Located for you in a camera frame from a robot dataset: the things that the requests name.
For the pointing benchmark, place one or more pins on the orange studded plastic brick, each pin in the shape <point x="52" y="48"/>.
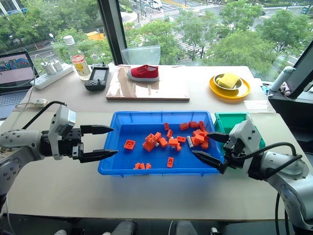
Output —
<point x="149" y="142"/>

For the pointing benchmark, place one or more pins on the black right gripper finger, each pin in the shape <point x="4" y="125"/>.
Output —
<point x="218" y="137"/>
<point x="210" y="159"/>

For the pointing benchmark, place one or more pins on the small white adapter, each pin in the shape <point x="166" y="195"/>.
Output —
<point x="40" y="102"/>

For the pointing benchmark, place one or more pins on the red square plastic brick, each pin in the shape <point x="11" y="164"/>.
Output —
<point x="129" y="144"/>

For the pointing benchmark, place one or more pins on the metal bowl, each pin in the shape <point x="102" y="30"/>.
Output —
<point x="238" y="84"/>

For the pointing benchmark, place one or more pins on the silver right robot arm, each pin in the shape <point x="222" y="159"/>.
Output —
<point x="286" y="166"/>

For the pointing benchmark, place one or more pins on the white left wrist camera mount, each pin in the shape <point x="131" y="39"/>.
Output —
<point x="60" y="120"/>

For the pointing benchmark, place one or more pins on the black monitor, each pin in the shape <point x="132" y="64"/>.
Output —
<point x="303" y="71"/>

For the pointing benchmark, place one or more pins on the yellow sponge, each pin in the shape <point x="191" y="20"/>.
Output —
<point x="228" y="80"/>

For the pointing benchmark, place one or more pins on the white power strip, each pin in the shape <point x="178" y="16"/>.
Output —
<point x="52" y="77"/>

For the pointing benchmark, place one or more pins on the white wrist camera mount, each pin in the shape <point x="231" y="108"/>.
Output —
<point x="60" y="120"/>
<point x="247" y="137"/>

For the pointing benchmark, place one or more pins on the clear plastic water bottle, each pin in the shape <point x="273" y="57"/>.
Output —
<point x="79" y="63"/>

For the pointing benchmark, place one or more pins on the white plug charger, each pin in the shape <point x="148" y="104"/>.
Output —
<point x="48" y="68"/>
<point x="58" y="65"/>

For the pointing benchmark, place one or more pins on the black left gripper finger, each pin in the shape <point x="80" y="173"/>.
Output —
<point x="97" y="155"/>
<point x="95" y="129"/>

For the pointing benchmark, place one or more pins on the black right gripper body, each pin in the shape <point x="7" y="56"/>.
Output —
<point x="234" y="151"/>

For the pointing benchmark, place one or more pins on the dark rounded grey shape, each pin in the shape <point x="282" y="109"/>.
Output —
<point x="124" y="227"/>
<point x="185" y="227"/>

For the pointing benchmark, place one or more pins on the white bottle with blue cap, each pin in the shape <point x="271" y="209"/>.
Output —
<point x="281" y="79"/>

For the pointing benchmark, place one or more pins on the small pink plush toy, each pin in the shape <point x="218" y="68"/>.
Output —
<point x="284" y="88"/>

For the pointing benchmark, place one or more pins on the clear plastic container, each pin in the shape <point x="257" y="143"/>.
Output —
<point x="141" y="55"/>

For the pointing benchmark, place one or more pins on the orange building block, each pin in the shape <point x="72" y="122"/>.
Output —
<point x="148" y="166"/>
<point x="199" y="138"/>
<point x="169" y="133"/>
<point x="166" y="126"/>
<point x="142" y="166"/>
<point x="162" y="140"/>
<point x="201" y="132"/>
<point x="205" y="144"/>
<point x="170" y="162"/>
<point x="184" y="126"/>
<point x="174" y="143"/>
<point x="194" y="141"/>
<point x="137" y="166"/>
<point x="202" y="126"/>
<point x="181" y="139"/>
<point x="194" y="124"/>

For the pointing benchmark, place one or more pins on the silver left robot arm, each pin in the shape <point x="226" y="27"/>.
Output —
<point x="19" y="142"/>

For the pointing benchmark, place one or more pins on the red canvas shoe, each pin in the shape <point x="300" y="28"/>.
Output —
<point x="144" y="73"/>

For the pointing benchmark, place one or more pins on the black handheld remote controller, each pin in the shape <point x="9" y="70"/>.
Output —
<point x="97" y="77"/>

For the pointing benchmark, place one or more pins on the dark window frame pillar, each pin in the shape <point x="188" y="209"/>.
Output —
<point x="111" y="29"/>

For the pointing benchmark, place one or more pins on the green plastic bin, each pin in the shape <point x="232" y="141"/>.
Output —
<point x="227" y="121"/>

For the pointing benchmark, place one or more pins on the black side desk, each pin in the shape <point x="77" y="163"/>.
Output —
<point x="293" y="110"/>

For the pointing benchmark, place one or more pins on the clear plastic bag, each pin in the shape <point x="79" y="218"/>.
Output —
<point x="259" y="105"/>

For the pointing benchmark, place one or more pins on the open laptop computer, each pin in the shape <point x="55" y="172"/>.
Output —
<point x="14" y="73"/>

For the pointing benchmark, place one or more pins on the wooden board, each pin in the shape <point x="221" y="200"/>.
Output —
<point x="146" y="91"/>

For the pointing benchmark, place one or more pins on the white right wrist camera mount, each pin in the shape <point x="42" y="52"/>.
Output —
<point x="247" y="137"/>

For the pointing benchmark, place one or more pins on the yellow plate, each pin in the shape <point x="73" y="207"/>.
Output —
<point x="230" y="93"/>

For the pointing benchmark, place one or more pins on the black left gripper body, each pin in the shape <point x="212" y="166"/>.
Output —
<point x="71" y="144"/>

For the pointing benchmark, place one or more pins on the blue plastic tray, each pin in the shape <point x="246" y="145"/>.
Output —
<point x="156" y="156"/>

